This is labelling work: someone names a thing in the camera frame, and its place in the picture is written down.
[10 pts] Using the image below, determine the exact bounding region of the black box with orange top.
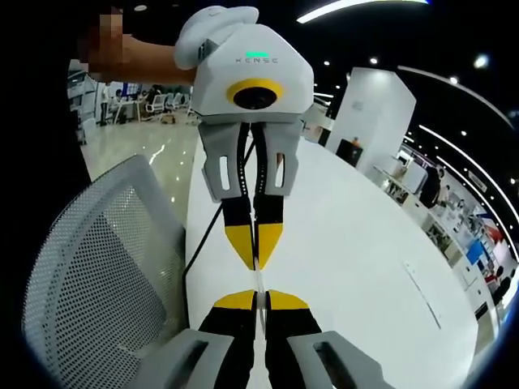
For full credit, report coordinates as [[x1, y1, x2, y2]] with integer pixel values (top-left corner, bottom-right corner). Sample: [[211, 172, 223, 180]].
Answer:
[[335, 136, 365, 169]]

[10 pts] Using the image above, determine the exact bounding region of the black cable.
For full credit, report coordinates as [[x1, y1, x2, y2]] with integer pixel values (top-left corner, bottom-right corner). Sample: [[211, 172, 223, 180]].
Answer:
[[182, 201, 225, 284]]

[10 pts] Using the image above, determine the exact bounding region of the white square pillar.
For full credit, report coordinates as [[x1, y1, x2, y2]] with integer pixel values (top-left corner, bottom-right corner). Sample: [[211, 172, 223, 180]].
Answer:
[[326, 66, 417, 183]]

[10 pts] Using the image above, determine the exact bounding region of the white office chair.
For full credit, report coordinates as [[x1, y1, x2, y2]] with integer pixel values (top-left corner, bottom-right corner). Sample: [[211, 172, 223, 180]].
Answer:
[[144, 93, 168, 122]]

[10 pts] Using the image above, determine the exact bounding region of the transparent food packaging bag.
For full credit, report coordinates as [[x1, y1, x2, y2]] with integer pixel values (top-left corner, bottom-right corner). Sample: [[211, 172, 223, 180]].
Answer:
[[251, 254, 272, 337]]

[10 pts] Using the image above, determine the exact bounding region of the white board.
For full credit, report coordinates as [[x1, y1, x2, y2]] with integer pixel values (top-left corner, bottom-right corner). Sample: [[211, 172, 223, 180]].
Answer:
[[399, 161, 430, 195]]

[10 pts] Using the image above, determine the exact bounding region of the grey mesh office chair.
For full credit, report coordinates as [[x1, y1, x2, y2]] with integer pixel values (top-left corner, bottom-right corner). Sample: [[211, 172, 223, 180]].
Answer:
[[22, 153, 191, 389]]

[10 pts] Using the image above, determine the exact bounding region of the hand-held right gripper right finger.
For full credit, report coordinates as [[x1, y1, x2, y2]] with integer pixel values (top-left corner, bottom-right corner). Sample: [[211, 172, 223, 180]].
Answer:
[[265, 289, 392, 389]]

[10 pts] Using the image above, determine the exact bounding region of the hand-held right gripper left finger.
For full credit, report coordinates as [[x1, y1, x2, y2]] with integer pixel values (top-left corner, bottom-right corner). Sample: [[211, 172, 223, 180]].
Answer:
[[135, 289, 259, 389]]

